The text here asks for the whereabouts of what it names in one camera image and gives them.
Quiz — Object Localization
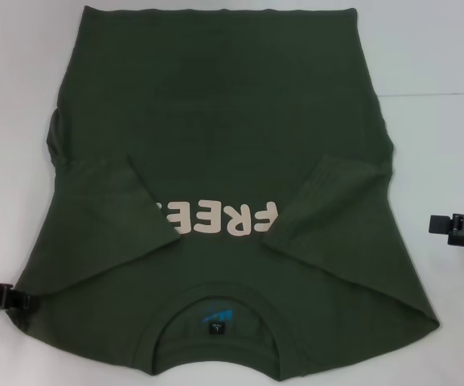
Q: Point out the dark green FREE t-shirt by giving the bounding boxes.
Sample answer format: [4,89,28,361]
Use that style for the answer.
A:
[8,6,441,383]

